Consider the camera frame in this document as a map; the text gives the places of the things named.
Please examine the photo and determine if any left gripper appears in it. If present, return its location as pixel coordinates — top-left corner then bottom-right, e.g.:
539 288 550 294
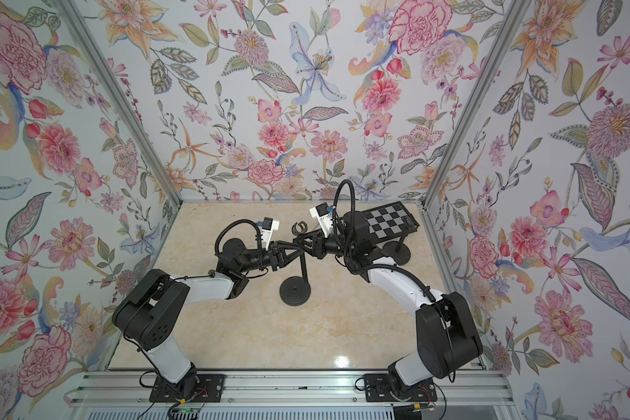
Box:
236 245 303 275

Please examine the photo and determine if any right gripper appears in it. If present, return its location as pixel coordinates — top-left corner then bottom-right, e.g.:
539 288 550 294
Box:
296 230 359 264

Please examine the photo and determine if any black round stand base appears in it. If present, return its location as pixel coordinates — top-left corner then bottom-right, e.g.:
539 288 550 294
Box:
383 241 411 266

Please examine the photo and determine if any black stand pole with clip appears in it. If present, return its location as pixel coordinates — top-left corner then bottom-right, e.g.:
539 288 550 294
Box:
395 227 412 253

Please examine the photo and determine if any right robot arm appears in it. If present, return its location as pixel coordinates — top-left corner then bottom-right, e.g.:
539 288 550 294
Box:
306 180 483 401

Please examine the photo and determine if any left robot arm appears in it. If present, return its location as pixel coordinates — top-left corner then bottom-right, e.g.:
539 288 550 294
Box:
112 218 306 399

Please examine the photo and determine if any black checkered chess box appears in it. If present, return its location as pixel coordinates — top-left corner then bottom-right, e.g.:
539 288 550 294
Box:
353 201 420 244

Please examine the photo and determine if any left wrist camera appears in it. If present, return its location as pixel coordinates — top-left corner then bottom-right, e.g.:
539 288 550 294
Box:
257 217 280 250

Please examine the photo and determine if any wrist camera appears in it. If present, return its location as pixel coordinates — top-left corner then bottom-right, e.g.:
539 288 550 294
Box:
310 202 334 237
257 217 280 250

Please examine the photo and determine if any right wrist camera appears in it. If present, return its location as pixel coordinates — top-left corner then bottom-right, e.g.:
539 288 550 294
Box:
310 202 334 237

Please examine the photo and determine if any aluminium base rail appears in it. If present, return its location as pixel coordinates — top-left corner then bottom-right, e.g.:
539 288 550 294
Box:
63 369 520 419

